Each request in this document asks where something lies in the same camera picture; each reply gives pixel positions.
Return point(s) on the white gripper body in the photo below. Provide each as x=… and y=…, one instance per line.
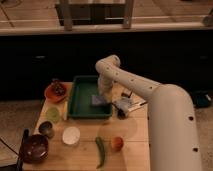
x=105, y=86

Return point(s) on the blue grey sponge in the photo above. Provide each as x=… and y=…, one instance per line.
x=98, y=100

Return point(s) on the green plastic tray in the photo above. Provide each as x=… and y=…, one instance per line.
x=80, y=99

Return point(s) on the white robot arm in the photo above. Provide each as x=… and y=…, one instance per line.
x=173, y=136

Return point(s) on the pale yellow stick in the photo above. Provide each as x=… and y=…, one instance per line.
x=65, y=108

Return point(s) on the dark brown toy on plate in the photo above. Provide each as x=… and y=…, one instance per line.
x=57, y=87

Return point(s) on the green chili pepper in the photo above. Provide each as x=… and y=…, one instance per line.
x=100, y=145

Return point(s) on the orange plate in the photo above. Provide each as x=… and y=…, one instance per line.
x=52, y=97

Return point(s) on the orange fruit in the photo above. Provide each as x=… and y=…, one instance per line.
x=117, y=143

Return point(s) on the light green small plate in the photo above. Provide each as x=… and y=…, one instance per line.
x=52, y=114

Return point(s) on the white bowl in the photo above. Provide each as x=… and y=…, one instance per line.
x=71, y=136

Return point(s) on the small metal cup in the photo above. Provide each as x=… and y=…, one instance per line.
x=46, y=129

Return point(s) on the dark red bowl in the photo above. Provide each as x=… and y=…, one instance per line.
x=35, y=149

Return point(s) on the dark object on floor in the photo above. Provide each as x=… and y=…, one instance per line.
x=202, y=99

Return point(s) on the wooden shelf frame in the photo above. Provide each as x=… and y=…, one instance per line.
x=94, y=13

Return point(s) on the black spoon handle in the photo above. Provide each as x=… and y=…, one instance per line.
x=19, y=163

